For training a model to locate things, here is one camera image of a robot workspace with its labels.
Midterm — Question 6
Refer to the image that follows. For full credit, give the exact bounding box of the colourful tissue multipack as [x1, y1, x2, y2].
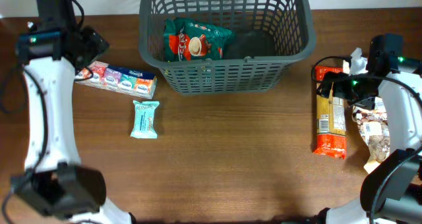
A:
[75, 61, 158, 99]

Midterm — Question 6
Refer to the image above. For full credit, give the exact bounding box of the green coffee bag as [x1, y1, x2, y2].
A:
[164, 18, 235, 62]

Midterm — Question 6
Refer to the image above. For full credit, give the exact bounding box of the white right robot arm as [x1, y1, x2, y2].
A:
[311, 34, 421, 223]

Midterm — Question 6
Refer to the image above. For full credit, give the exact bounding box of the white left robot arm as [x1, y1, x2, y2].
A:
[11, 26, 136, 223]

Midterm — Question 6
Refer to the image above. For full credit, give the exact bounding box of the beige brown snack bag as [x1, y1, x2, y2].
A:
[346, 97, 390, 174]

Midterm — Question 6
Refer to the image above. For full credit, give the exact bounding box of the red spaghetti packet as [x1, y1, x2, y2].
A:
[313, 82, 347, 159]

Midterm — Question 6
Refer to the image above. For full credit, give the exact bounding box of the light blue snack bar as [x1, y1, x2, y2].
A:
[131, 100, 160, 139]

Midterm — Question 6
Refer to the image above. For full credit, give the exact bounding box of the grey plastic basket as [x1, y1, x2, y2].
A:
[138, 0, 316, 95]

